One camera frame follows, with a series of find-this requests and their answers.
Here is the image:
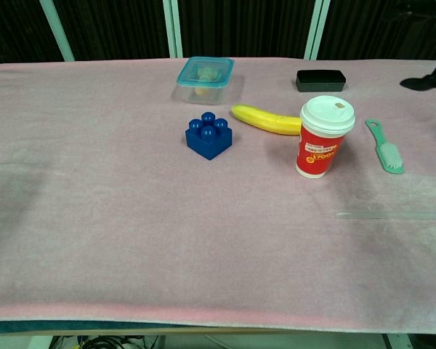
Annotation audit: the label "pink table cloth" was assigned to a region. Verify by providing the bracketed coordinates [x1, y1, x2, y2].
[0, 57, 436, 334]

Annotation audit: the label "blue toy building block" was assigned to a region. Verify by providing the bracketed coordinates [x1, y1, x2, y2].
[185, 111, 233, 161]

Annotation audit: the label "red paper cup white lid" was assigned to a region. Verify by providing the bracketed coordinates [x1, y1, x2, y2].
[295, 95, 356, 180]

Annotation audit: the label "yellow banana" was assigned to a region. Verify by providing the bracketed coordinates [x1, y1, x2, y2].
[231, 104, 303, 136]

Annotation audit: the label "black floor cables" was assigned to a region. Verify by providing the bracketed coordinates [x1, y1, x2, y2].
[50, 334, 164, 349]

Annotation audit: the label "green brush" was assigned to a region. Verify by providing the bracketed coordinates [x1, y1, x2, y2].
[364, 119, 405, 175]

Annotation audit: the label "white frame post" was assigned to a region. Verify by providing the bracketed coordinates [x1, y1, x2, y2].
[162, 0, 184, 59]
[39, 0, 76, 62]
[303, 0, 331, 61]

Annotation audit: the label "beige toy inside container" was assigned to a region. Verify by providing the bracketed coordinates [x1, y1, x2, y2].
[194, 65, 219, 96]

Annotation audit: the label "black curtain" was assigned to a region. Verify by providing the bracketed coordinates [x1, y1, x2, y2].
[0, 0, 436, 66]

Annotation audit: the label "clear container teal lid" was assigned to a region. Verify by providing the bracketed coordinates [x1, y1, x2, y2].
[176, 56, 235, 105]

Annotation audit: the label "black rectangular box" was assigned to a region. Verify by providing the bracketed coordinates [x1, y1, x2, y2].
[295, 69, 347, 93]

